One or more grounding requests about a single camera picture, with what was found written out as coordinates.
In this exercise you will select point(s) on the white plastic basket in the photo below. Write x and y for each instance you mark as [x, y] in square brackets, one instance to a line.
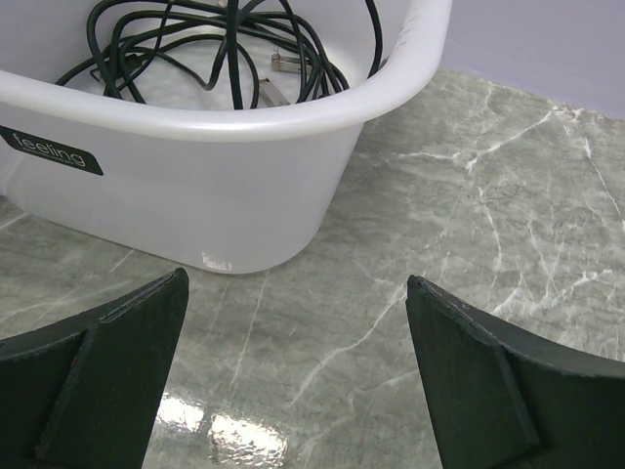
[228, 191]

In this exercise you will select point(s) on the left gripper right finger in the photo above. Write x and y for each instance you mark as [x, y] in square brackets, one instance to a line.
[500, 396]

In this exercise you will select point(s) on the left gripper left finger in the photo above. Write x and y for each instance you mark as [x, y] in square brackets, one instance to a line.
[84, 392]

